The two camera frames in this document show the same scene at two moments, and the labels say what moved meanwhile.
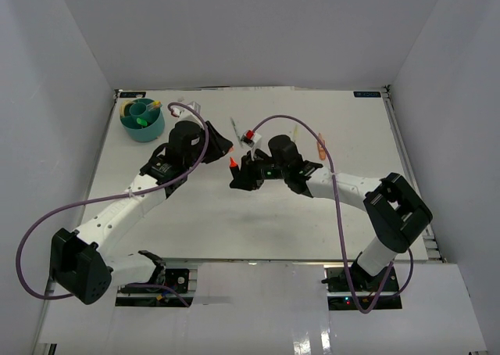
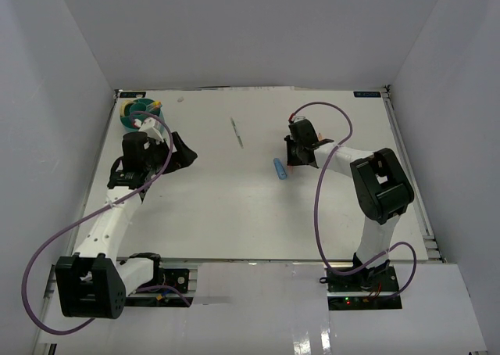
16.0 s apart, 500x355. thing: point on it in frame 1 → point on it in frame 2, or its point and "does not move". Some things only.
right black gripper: (247, 179) → (291, 160)
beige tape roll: (122, 107) does not move
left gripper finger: (218, 145) → (182, 158)
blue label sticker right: (367, 94) does not move
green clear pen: (239, 139) does not move
